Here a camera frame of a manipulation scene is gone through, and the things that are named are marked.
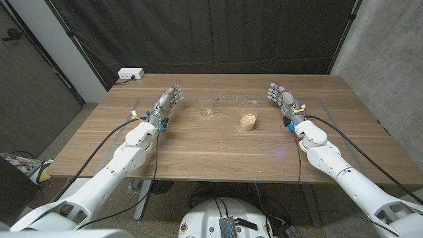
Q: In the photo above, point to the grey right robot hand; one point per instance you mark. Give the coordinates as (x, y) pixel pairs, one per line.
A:
(287, 102)

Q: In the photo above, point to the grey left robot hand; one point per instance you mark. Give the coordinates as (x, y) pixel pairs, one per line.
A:
(162, 107)

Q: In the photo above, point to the brown granulated sugar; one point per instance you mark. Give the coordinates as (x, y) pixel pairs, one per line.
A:
(248, 123)

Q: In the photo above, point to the small clear plastic cup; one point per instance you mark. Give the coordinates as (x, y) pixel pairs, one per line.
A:
(206, 112)

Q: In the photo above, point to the large clear plastic cup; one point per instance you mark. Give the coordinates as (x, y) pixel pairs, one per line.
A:
(248, 124)

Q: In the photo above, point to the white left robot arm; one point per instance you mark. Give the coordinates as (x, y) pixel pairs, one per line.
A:
(99, 185)

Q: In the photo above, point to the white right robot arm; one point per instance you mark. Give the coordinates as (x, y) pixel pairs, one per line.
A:
(347, 178)

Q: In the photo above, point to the white power strip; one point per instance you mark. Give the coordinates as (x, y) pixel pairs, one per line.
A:
(130, 73)

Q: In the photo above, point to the black round floor fan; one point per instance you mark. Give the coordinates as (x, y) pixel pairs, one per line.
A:
(162, 186)

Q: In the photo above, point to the black backdrop curtain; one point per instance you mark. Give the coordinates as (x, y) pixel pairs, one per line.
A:
(211, 33)

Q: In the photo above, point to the grey metal table leg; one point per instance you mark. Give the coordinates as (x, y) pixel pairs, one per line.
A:
(312, 208)
(142, 201)

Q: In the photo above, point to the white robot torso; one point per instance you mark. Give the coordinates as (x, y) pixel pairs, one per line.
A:
(205, 218)

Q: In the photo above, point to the yellow and black object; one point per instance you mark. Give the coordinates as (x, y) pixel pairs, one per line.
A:
(44, 175)

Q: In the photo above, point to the grey ribbed electronics box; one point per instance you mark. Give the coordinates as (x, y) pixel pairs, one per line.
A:
(227, 228)

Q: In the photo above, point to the crumpled patterned cloth pile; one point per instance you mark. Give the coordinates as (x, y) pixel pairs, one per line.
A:
(20, 162)

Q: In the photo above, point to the dark box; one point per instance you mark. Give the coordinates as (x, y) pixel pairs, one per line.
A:
(15, 191)

